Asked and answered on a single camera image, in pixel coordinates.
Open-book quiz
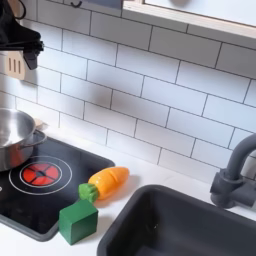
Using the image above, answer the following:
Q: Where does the dark grey sink basin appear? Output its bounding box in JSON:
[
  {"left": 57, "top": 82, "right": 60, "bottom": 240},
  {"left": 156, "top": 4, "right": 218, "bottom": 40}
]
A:
[{"left": 96, "top": 183, "right": 256, "bottom": 256}]

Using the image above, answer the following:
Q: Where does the dark grey tap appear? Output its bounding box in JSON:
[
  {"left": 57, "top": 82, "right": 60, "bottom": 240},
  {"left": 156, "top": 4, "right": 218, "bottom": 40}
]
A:
[{"left": 209, "top": 132, "right": 256, "bottom": 211}]

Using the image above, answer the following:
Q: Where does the white wooden window frame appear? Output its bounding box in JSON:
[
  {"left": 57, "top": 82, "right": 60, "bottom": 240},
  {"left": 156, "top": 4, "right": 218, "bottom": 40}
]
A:
[{"left": 121, "top": 0, "right": 256, "bottom": 40}]

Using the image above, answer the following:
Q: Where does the slotted wooden spatula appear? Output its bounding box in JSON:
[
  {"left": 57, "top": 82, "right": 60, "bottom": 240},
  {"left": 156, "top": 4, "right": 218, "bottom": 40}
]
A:
[{"left": 4, "top": 49, "right": 27, "bottom": 81}]

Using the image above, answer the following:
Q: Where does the black toy stove top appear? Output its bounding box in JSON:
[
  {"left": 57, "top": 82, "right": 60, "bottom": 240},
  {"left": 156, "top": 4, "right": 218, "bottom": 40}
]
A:
[{"left": 0, "top": 132, "right": 116, "bottom": 243}]

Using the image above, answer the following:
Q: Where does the orange toy carrot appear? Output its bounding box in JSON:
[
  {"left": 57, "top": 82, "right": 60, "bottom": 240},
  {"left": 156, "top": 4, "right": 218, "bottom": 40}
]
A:
[{"left": 77, "top": 165, "right": 131, "bottom": 204}]

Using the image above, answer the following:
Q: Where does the green wooden block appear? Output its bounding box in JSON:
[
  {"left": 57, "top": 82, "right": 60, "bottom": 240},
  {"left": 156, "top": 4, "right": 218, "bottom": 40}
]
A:
[{"left": 58, "top": 198, "right": 100, "bottom": 246}]

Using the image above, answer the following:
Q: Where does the steel pot with handles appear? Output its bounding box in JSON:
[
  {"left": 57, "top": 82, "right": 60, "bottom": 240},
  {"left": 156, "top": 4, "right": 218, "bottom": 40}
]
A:
[{"left": 0, "top": 107, "right": 48, "bottom": 173}]

